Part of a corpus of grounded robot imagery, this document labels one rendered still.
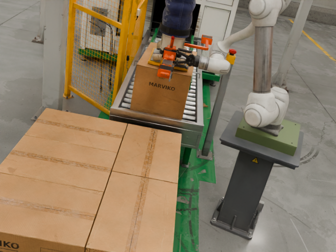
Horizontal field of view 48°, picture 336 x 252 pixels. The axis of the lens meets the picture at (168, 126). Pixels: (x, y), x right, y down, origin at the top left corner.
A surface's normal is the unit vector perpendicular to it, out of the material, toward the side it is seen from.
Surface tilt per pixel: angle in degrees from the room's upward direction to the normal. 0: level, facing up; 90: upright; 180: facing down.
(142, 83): 90
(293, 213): 0
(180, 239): 0
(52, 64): 90
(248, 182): 90
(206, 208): 0
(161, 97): 90
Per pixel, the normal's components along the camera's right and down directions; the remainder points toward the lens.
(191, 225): 0.18, -0.86
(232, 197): -0.36, 0.40
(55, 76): -0.07, 0.47
